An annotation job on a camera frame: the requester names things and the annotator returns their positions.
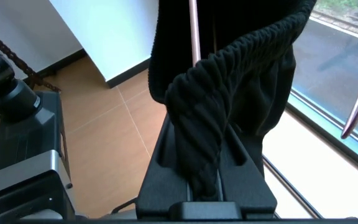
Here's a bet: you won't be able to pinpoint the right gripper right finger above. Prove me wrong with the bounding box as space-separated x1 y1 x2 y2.
218 124 278 218

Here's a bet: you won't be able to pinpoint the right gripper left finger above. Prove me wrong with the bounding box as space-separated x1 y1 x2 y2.
136 114 195 218

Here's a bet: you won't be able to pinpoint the black shorts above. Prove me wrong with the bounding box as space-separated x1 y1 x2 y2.
147 0 318 202

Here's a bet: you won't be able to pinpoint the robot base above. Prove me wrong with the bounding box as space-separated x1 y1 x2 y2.
0 54 138 223

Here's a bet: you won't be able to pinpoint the window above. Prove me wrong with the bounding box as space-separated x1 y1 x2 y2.
286 0 358 177

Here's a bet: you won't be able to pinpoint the black cable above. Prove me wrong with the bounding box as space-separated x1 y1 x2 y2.
0 21 62 93

